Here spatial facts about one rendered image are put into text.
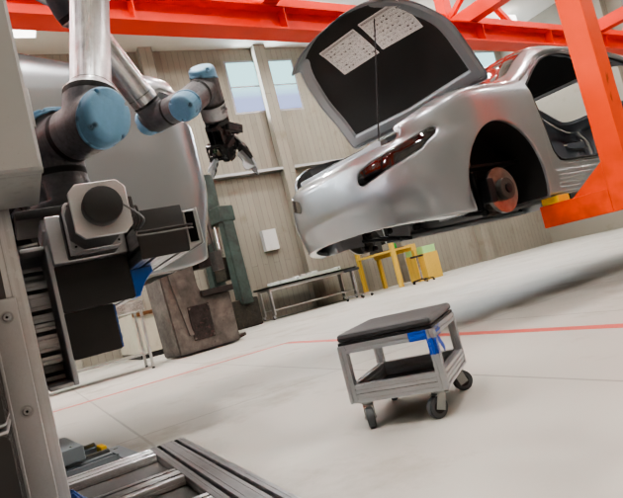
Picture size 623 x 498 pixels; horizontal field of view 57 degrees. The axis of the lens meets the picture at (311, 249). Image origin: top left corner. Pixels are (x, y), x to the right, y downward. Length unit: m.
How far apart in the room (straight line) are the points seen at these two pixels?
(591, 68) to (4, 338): 3.91
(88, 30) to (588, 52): 3.48
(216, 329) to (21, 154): 7.49
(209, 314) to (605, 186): 5.54
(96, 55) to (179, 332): 6.80
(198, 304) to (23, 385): 7.21
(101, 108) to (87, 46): 0.16
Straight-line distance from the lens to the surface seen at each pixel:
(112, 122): 1.30
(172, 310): 8.01
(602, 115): 4.29
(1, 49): 0.88
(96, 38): 1.42
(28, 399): 1.00
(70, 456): 2.02
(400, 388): 2.03
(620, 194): 4.26
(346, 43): 4.87
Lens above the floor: 0.53
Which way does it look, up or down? 3 degrees up
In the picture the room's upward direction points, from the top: 14 degrees counter-clockwise
